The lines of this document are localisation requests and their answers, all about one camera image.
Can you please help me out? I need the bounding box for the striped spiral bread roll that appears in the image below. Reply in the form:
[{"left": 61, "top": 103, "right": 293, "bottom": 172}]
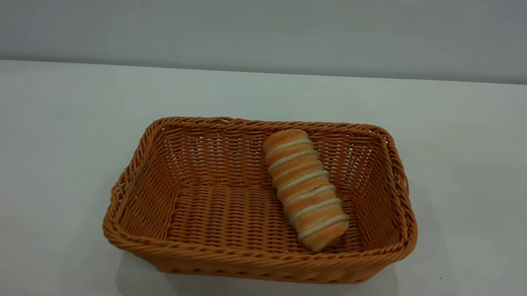
[{"left": 254, "top": 126, "right": 358, "bottom": 256}]

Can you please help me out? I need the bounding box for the orange woven wicker basket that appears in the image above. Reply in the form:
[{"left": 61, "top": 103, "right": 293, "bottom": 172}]
[{"left": 99, "top": 102, "right": 427, "bottom": 294}]

